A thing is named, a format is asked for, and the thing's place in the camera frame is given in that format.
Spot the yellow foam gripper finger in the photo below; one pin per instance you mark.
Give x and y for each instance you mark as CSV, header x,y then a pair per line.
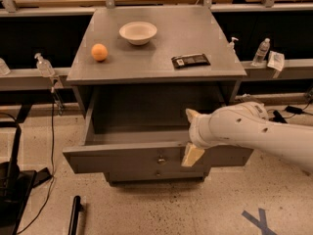
x,y
191,114
191,155

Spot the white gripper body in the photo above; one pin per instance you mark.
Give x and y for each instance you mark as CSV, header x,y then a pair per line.
x,y
196,131

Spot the grey top drawer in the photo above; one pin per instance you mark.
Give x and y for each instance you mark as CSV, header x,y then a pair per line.
x,y
145,129

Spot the grey drawer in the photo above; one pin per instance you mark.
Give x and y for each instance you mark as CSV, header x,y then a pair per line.
x,y
116,177
145,129

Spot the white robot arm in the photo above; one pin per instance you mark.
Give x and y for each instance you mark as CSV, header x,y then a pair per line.
x,y
247,125

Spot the grey drawer cabinet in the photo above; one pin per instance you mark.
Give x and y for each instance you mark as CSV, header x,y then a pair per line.
x,y
181,30

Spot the grey lower drawer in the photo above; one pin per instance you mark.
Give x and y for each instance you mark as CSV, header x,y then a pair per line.
x,y
116,177

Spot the small pump bottle behind cabinet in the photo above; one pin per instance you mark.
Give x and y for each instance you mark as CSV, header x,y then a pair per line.
x,y
232,43

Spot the black power adapter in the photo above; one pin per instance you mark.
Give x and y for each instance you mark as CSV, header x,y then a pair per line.
x,y
294,110

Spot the white bowl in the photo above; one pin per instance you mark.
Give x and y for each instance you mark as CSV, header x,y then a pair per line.
x,y
138,33

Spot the clear water bottle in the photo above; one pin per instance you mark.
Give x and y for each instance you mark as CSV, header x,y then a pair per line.
x,y
261,52

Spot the white paper packet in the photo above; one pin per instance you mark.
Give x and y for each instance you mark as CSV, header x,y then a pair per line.
x,y
276,61

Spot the orange fruit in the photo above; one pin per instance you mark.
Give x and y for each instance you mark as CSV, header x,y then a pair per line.
x,y
99,52

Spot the black bar on floor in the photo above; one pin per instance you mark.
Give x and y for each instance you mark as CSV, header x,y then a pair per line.
x,y
75,210

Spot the clear sanitizer pump bottle left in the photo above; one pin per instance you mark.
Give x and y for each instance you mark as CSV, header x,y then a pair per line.
x,y
44,66

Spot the black stand base left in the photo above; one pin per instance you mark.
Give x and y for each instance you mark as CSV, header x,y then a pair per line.
x,y
16,185

